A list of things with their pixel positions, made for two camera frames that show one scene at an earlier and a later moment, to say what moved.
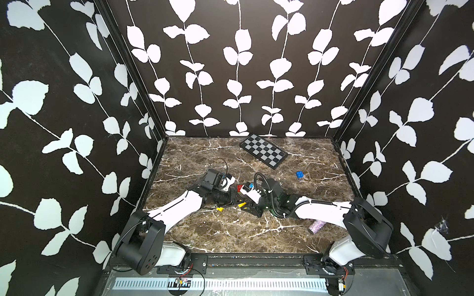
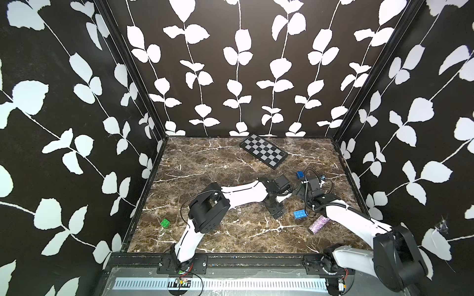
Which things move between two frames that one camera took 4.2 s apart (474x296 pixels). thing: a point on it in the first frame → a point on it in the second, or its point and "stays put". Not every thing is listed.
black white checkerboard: (269, 154) stays put
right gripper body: (265, 205) → (300, 193)
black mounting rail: (266, 264) stays put
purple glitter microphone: (315, 226) stays put
